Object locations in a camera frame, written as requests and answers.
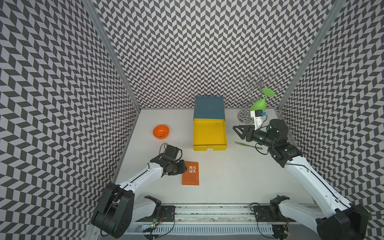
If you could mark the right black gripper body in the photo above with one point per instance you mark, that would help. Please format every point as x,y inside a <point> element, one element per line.
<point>260,136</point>

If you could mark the chrome wire glass rack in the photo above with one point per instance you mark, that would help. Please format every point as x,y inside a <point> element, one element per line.
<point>254,83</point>

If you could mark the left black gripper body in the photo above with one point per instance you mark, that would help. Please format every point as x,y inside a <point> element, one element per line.
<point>177,167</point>

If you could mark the green handled knife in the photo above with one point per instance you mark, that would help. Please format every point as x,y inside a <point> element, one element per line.
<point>248,145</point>

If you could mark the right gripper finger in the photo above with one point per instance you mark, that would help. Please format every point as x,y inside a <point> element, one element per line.
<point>242,127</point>
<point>241,134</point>

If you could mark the orange postcard pack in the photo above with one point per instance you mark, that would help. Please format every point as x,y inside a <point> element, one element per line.
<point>191,177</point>

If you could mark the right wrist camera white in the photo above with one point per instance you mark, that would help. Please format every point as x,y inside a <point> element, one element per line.
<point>259,116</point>

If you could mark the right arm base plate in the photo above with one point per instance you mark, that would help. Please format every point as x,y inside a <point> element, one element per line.
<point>264,214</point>

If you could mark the green plastic wine glass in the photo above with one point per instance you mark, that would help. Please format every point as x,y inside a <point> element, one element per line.
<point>262,103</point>

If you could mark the teal drawer cabinet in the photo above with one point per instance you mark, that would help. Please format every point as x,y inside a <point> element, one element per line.
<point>209,107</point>

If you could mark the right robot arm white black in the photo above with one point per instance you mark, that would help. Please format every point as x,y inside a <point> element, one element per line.
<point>337,218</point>

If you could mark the aluminium front rail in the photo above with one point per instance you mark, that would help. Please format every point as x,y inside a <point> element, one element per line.
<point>211,220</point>

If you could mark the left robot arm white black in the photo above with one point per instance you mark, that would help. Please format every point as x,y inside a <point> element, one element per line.
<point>122,204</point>

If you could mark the orange bowl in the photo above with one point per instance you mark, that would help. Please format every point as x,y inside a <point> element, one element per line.
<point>161,131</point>

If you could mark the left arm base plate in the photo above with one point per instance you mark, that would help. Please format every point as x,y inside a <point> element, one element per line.
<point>164,213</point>

